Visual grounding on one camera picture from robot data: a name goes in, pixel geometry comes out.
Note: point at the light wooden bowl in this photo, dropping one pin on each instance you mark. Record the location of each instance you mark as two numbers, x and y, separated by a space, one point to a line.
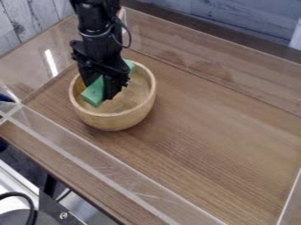
130 106

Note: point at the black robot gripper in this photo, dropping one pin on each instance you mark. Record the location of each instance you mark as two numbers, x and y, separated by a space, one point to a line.
98 49

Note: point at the clear acrylic tray wall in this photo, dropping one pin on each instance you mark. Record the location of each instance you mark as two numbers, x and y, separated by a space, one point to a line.
214 157

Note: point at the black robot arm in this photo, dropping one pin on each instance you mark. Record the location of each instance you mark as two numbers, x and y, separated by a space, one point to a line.
98 16

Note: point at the black metal bracket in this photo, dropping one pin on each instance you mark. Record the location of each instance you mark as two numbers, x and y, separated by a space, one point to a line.
54 214

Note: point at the black table leg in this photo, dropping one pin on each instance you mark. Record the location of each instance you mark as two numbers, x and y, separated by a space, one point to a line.
50 185

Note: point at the green rectangular block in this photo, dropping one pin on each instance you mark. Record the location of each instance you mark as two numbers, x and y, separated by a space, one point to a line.
93 92

